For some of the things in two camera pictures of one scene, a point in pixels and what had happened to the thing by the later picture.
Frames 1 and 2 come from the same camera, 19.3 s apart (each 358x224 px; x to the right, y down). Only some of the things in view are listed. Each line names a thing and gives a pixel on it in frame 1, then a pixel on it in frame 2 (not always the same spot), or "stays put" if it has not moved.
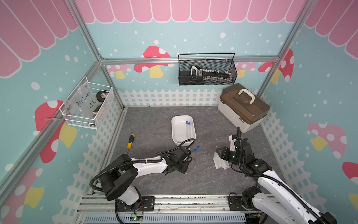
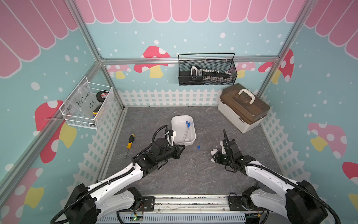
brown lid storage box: [243, 107] stays put
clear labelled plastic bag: [81, 103] stays put
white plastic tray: [182, 128] stays put
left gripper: [185, 166] to [176, 150]
